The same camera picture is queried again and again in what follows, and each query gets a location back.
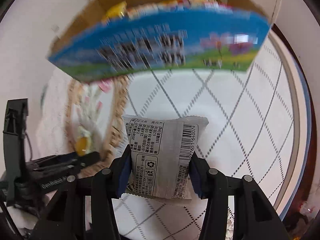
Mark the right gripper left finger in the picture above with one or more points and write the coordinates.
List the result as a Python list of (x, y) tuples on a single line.
[(83, 208)]

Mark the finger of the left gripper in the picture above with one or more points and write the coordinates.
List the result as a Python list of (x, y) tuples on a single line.
[(65, 162)]

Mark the white grey snack packet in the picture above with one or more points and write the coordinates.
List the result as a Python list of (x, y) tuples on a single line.
[(161, 151)]

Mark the white quilted bed cover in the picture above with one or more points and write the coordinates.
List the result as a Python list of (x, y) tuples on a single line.
[(257, 120)]

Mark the blue milk cardboard box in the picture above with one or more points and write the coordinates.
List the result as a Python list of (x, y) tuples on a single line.
[(160, 34)]

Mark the yellow chip bag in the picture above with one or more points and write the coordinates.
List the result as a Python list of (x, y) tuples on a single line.
[(117, 11)]

